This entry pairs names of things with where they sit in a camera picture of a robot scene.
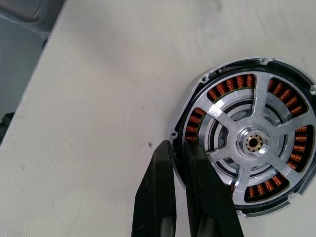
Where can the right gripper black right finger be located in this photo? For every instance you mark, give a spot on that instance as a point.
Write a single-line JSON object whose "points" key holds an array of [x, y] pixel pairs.
{"points": [[209, 205]]}

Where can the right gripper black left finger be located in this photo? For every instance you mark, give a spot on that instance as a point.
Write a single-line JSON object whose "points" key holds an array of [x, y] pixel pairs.
{"points": [[158, 197]]}

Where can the silver motor stator housing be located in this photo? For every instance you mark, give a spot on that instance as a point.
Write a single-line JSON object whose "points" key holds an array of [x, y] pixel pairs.
{"points": [[197, 85]]}

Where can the dark rounded black object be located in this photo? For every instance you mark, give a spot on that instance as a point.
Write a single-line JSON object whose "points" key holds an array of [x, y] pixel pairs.
{"points": [[5, 126]]}

